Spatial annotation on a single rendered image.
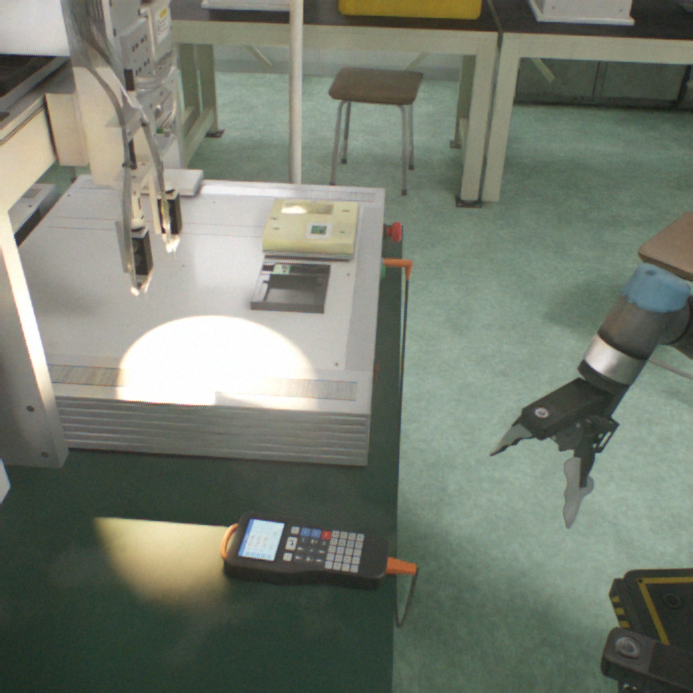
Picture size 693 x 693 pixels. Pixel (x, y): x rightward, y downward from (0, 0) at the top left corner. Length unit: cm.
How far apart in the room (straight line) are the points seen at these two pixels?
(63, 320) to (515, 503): 131
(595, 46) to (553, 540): 210
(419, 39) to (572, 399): 248
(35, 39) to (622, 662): 94
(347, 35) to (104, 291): 225
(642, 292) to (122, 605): 74
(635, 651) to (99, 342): 82
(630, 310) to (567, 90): 400
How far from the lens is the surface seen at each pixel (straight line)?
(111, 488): 112
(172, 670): 93
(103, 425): 114
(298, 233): 138
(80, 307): 130
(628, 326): 106
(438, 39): 339
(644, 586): 163
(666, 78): 512
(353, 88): 355
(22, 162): 102
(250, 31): 344
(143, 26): 109
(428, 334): 271
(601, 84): 503
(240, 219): 152
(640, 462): 237
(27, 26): 108
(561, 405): 107
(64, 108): 107
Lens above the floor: 153
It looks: 36 degrees down
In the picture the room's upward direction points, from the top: 2 degrees clockwise
